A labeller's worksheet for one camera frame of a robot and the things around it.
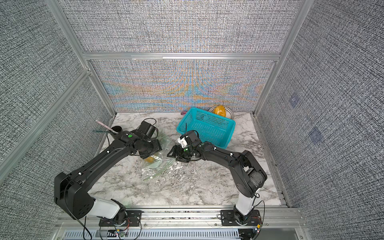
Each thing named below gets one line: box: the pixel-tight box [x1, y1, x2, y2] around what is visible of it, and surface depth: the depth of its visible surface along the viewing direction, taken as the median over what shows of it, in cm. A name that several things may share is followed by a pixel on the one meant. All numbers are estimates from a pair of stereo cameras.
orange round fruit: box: [213, 105, 227, 117], surface depth 115 cm
